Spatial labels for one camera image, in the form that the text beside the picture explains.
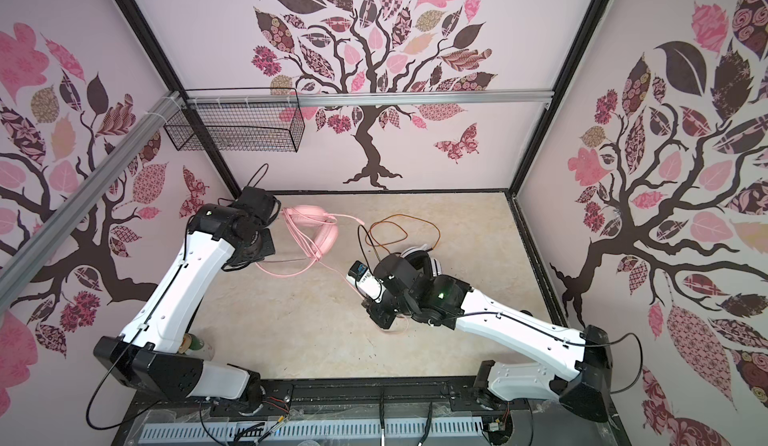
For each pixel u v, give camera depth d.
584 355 0.40
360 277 0.59
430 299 0.50
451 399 0.74
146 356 0.38
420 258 0.91
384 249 1.03
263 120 0.95
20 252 0.51
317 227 0.76
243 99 0.90
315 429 0.70
